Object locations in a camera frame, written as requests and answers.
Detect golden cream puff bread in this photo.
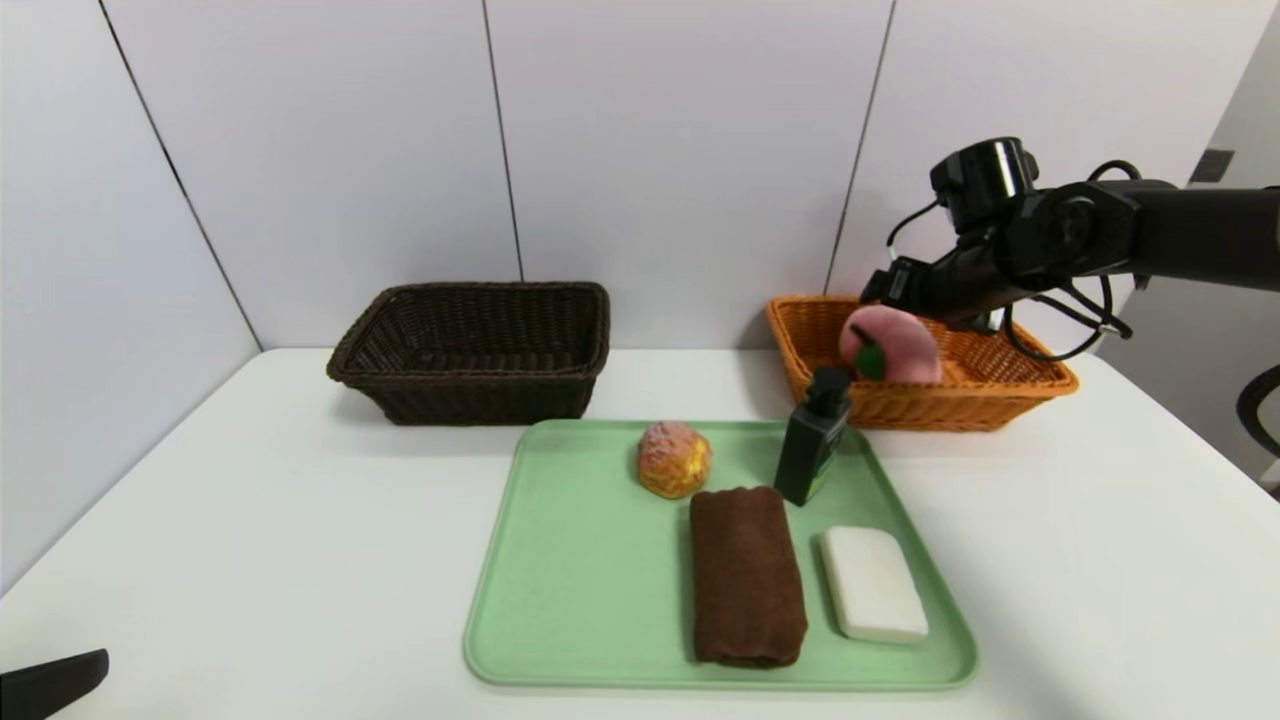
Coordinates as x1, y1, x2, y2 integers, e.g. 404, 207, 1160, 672
637, 420, 714, 500

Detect brown towel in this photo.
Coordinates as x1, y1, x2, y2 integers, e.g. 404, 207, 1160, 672
689, 486, 809, 669

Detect pink plush peach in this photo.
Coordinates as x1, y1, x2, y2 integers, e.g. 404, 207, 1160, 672
838, 305, 943, 384

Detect orange wicker basket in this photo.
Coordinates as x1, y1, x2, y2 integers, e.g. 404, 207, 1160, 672
766, 294, 1080, 433

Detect thin black right gripper cable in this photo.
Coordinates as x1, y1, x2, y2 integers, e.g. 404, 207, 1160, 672
1003, 272, 1137, 363

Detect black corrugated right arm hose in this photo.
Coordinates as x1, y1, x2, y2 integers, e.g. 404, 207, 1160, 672
1236, 365, 1280, 461

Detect dark brown wicker basket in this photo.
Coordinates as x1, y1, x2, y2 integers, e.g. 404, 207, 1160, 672
326, 281, 612, 427

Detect dark green pump bottle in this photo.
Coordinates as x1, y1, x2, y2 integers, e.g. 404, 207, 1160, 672
773, 366, 854, 508

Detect white soap bar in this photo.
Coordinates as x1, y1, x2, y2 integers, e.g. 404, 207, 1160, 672
820, 526, 930, 644

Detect light green plastic tray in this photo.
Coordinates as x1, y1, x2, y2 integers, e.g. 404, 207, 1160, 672
463, 418, 979, 691

